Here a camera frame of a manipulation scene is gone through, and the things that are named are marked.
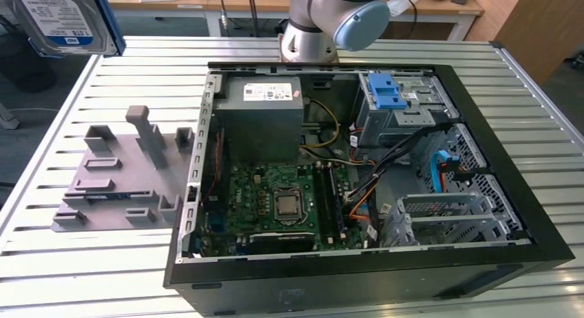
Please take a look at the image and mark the black cable bundle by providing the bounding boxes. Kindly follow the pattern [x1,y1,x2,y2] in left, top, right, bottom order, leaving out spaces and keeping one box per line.
[346,122,460,204]

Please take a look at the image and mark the grey plastic parts rack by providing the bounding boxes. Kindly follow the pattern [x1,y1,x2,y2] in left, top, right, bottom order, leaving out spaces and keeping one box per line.
[51,105,199,234]

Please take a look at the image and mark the hard disk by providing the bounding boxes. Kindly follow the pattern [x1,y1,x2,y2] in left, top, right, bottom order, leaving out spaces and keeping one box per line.
[8,0,126,58]

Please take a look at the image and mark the blue flat data wire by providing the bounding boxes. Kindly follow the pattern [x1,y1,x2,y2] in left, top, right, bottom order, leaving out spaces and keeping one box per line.
[430,150,459,196]

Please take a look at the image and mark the wooden cabinet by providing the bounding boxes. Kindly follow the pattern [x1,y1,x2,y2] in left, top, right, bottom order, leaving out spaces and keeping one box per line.
[464,0,584,85]

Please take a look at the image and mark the orange wires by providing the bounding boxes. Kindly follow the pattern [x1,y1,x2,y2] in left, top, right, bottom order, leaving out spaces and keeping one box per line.
[348,198,380,225]

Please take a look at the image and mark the yellow wires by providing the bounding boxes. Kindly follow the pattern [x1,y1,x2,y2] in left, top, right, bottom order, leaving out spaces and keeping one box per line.
[299,98,343,150]

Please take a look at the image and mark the wooden desk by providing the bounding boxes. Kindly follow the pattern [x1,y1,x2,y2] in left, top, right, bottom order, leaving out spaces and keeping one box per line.
[107,0,484,38]

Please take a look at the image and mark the red black twisted wire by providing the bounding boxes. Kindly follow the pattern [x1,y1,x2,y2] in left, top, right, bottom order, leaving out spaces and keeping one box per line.
[214,127,226,184]

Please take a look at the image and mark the silver CPU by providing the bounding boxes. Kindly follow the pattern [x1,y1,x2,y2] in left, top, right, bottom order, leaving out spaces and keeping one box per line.
[276,194,303,218]

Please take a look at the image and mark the black plug power wire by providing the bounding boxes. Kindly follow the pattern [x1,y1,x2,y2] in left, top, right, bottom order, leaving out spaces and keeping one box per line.
[450,160,488,183]

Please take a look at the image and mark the green motherboard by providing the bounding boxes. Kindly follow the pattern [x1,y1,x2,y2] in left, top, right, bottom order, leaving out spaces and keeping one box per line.
[203,161,368,258]

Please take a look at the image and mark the black open PC case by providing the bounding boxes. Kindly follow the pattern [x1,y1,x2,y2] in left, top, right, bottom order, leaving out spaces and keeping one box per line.
[163,61,575,317]

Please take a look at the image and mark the metal optical drive cage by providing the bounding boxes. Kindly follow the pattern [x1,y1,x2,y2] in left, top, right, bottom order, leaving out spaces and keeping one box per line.
[355,71,462,150]

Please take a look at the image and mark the blue plastic drive latch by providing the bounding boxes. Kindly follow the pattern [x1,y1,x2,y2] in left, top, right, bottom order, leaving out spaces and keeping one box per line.
[367,73,403,110]

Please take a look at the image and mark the black graphics card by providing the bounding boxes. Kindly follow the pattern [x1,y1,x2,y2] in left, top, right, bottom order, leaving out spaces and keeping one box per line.
[246,230,316,254]

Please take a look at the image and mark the black mesh wastebasket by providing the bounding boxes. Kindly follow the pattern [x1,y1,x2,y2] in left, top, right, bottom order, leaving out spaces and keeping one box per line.
[0,14,59,94]

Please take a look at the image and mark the CPU socket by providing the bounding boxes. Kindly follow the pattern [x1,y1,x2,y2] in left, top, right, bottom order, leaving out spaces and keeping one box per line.
[271,185,307,229]

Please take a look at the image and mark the white grey wires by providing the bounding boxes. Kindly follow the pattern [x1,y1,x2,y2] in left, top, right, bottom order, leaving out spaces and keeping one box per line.
[314,153,368,165]

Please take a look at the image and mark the grey power supply unit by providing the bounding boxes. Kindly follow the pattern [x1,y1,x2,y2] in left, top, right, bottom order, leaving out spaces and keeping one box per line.
[214,75,306,165]

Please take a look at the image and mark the black RAM slot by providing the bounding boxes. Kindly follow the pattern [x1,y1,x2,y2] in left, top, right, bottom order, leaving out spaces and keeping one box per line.
[328,165,348,242]
[316,163,334,244]

